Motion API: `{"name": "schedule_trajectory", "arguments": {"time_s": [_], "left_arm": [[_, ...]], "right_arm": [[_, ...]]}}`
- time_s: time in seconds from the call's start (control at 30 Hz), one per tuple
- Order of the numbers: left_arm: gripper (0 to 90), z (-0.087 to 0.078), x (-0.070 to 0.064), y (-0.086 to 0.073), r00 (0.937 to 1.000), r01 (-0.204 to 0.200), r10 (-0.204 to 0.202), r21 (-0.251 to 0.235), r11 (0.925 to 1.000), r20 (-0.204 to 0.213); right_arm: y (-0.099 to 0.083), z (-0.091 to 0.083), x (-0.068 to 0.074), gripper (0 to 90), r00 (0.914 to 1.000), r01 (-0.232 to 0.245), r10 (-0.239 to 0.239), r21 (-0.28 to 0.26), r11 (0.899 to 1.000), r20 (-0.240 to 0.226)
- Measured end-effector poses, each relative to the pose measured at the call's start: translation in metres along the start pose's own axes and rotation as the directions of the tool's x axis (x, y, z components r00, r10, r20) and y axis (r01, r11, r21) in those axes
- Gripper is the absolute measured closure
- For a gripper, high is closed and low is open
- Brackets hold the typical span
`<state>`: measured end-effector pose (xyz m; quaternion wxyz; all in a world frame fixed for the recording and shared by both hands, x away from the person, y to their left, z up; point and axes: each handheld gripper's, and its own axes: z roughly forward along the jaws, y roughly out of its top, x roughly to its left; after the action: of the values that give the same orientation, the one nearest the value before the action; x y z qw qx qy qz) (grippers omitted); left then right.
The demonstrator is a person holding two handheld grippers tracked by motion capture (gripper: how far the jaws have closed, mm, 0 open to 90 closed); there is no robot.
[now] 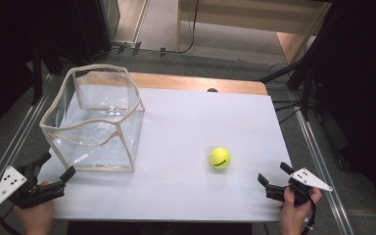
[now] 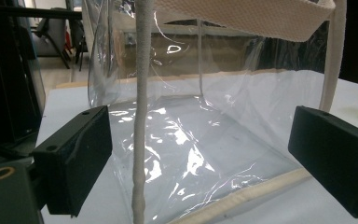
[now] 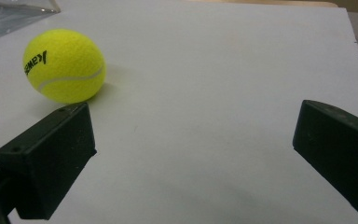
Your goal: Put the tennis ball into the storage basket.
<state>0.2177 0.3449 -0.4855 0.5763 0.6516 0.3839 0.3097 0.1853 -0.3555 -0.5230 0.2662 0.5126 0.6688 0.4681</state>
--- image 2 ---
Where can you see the clear plastic tote bag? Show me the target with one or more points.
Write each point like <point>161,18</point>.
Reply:
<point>199,124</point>

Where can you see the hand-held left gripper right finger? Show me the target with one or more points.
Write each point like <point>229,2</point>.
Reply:
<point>335,155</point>

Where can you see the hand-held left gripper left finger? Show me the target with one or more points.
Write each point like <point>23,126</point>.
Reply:
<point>71,158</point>

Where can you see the dark chair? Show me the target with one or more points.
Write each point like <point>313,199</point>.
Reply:
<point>54,35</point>

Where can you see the black monitor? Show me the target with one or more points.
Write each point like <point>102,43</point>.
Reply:
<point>7,81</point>

